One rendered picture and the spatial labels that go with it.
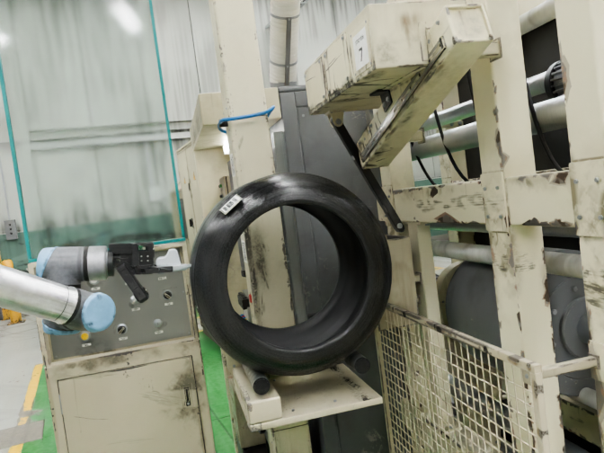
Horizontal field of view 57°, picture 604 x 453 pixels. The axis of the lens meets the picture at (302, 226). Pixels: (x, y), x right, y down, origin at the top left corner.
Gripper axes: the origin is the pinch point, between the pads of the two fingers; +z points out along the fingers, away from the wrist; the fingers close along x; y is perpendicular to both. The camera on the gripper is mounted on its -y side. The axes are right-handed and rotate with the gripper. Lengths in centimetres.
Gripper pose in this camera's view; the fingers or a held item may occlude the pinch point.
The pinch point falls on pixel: (186, 268)
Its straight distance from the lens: 154.8
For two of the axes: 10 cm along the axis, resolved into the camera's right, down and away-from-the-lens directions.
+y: -0.1, -10.0, -0.3
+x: -2.3, -0.2, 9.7
